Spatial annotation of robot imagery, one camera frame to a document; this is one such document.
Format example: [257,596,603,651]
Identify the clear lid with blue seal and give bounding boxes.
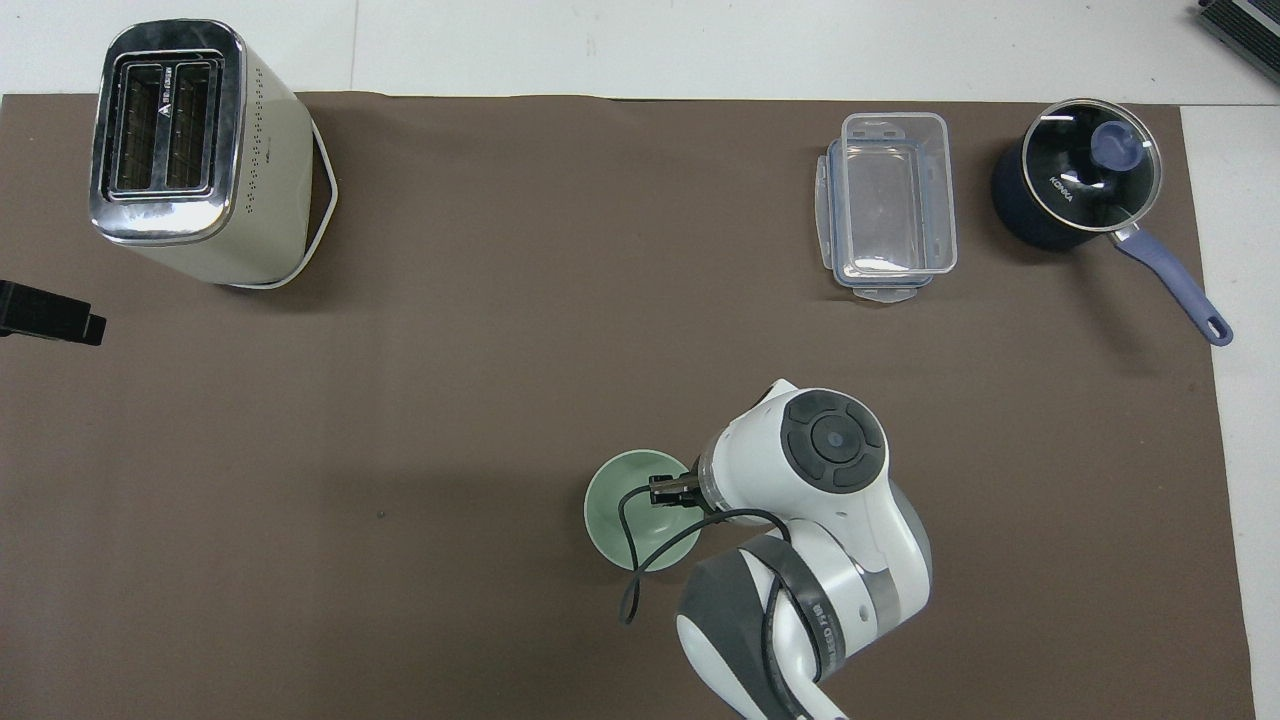
[812,138,937,305]

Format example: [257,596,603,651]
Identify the black cable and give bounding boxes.
[618,476,816,720]

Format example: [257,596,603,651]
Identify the green bowl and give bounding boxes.
[584,449,704,573]

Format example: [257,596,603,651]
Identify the cream and chrome toaster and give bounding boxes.
[89,19,340,291]

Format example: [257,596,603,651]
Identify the dark grey device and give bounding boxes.
[1196,0,1280,57]

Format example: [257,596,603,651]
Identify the dark blue saucepan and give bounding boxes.
[991,98,1235,348]

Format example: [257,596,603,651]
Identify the black stand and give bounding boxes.
[0,279,107,348]

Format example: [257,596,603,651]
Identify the glass lid with blue knob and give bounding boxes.
[1022,98,1165,234]

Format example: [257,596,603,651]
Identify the clear plastic container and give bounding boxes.
[840,112,959,277]

